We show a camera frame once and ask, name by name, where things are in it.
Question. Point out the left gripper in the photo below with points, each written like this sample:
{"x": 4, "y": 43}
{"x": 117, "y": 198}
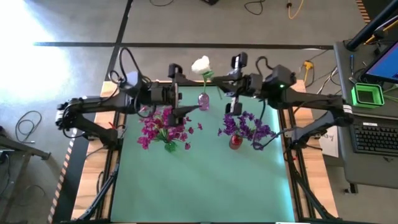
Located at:
{"x": 161, "y": 95}

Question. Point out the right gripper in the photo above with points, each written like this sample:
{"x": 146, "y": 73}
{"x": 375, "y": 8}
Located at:
{"x": 248, "y": 85}

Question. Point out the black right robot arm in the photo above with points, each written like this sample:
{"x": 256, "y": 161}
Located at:
{"x": 311, "y": 101}

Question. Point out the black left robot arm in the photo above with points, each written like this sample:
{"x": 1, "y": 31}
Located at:
{"x": 93, "y": 104}

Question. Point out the pink glass bottle vase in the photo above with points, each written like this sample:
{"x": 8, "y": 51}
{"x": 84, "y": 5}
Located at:
{"x": 203, "y": 102}

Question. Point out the green glass vase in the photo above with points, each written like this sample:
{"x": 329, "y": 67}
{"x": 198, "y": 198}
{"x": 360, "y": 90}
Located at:
{"x": 170, "y": 146}

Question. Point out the red ribbed glass vase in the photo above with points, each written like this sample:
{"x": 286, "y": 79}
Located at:
{"x": 235, "y": 141}

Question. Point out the teal table mat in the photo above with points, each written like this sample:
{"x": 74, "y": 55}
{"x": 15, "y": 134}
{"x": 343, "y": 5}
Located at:
{"x": 205, "y": 180}

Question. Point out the grey side desk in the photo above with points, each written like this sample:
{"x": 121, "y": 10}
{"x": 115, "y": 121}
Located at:
{"x": 343, "y": 71}

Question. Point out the white paper sheet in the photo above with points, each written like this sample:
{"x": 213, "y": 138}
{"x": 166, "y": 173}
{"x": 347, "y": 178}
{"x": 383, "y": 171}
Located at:
{"x": 329, "y": 146}

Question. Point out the blue pen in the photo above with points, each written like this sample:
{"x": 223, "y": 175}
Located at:
{"x": 352, "y": 60}

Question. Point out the green plastic bin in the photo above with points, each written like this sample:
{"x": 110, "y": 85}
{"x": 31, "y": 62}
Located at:
{"x": 354, "y": 95}

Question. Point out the black diagonal support strut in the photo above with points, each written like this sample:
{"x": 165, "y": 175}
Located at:
{"x": 311, "y": 196}
{"x": 99, "y": 196}

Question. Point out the black striped-edge floor mat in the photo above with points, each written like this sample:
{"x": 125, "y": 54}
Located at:
{"x": 373, "y": 4}
{"x": 66, "y": 186}

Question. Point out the black keyboard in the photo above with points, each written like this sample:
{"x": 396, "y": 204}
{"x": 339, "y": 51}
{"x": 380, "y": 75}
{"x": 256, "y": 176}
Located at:
{"x": 373, "y": 140}

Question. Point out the blue-screen monitor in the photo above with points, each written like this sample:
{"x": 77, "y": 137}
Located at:
{"x": 387, "y": 65}

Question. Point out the grey keyboard desk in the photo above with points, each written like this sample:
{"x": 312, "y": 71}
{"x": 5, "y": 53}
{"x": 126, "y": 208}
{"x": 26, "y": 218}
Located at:
{"x": 367, "y": 171}

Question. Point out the grey metal stand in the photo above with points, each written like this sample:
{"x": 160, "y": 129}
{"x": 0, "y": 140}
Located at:
{"x": 28, "y": 149}

